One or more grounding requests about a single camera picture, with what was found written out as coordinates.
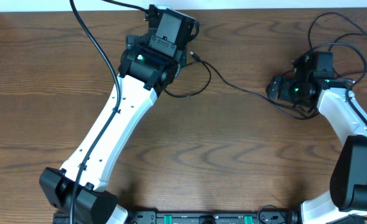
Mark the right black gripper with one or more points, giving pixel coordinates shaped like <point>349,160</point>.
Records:
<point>274,86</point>

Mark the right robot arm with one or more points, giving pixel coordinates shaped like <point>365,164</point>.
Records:
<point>314,86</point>

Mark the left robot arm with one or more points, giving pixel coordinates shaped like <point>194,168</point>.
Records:
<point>150,62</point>

